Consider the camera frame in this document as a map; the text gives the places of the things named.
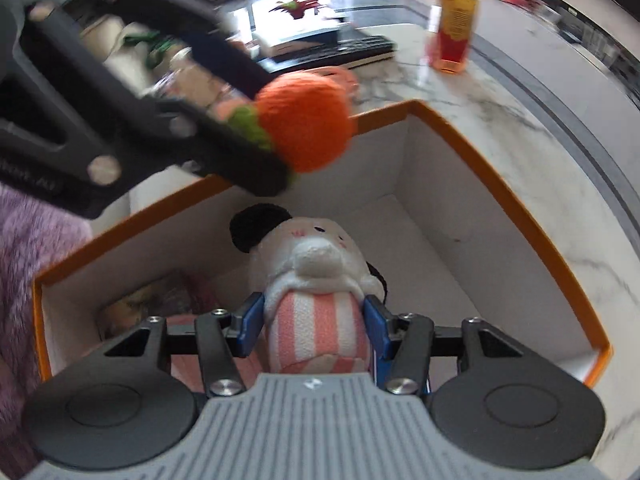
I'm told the red potted plant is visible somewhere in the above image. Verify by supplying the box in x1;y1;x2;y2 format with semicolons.
269;0;331;20

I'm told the orange juice bottle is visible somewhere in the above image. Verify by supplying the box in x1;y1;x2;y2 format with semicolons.
425;0;481;78

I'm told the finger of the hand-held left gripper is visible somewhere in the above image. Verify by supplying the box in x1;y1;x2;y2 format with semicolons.
0;75;299;222
25;0;275;102

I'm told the person's left forearm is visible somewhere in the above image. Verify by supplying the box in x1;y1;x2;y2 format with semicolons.
0;182;97;466

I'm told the black keyboard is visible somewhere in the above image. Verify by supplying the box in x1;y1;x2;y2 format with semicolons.
260;35;398;73

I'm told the white plush with striped body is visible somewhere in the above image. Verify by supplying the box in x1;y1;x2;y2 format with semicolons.
229;202;388;376

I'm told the orange cardboard box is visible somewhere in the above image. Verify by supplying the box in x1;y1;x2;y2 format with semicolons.
32;100;613;392

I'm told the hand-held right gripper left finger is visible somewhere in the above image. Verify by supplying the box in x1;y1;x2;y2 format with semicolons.
87;292;266;398

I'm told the crocheted orange toy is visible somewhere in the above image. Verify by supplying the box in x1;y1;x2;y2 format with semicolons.
225;72;357;175

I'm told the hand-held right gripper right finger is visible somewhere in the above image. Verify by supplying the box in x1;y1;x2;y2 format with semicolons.
362;295;538;398

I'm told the white flat box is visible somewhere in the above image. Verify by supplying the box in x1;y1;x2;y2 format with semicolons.
252;22;341;58

